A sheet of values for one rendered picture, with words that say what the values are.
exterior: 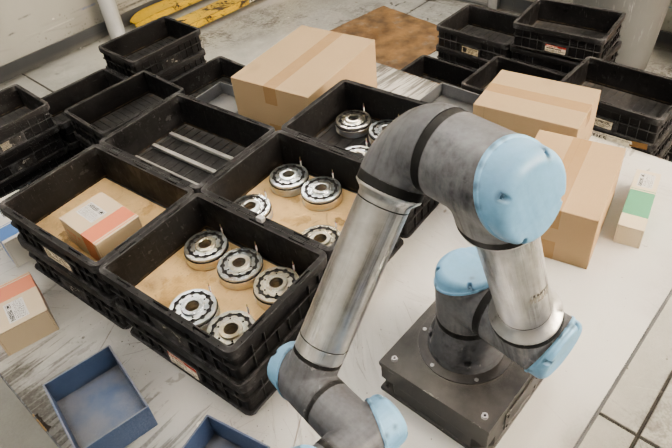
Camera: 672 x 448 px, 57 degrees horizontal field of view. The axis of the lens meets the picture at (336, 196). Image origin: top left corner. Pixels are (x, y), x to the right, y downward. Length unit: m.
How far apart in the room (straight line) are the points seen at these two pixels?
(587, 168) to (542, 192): 0.92
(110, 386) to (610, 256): 1.20
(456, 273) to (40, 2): 3.90
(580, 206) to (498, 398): 0.52
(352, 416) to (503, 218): 0.34
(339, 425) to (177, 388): 0.64
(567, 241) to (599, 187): 0.15
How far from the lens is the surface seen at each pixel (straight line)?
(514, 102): 1.87
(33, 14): 4.63
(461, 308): 1.11
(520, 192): 0.69
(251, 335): 1.18
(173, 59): 3.10
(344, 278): 0.84
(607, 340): 1.49
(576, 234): 1.54
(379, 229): 0.81
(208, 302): 1.34
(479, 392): 1.23
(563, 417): 1.36
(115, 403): 1.46
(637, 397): 2.29
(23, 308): 1.64
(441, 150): 0.73
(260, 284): 1.35
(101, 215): 1.58
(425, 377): 1.25
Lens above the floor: 1.84
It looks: 40 degrees down
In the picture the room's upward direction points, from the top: 7 degrees counter-clockwise
